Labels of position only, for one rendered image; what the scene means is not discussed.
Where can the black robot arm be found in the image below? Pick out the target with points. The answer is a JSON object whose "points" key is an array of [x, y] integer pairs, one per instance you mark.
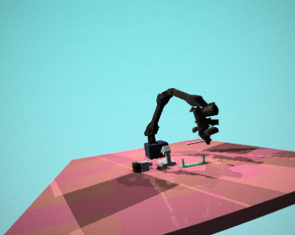
{"points": [[195, 101]]}

